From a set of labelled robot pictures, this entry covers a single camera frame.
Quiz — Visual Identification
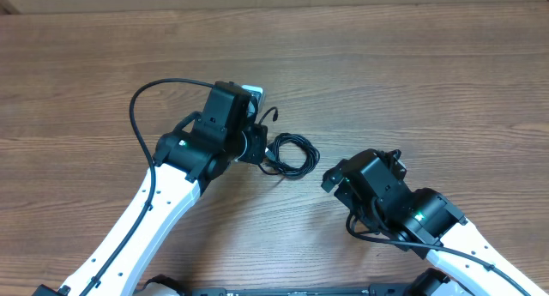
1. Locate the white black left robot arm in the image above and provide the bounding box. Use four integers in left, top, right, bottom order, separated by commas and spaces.
35, 124, 268, 295

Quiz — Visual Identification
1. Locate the black usb cable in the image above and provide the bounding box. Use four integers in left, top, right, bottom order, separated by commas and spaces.
256, 106, 322, 180

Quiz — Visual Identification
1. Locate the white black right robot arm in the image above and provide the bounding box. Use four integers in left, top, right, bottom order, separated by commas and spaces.
322, 149, 544, 295

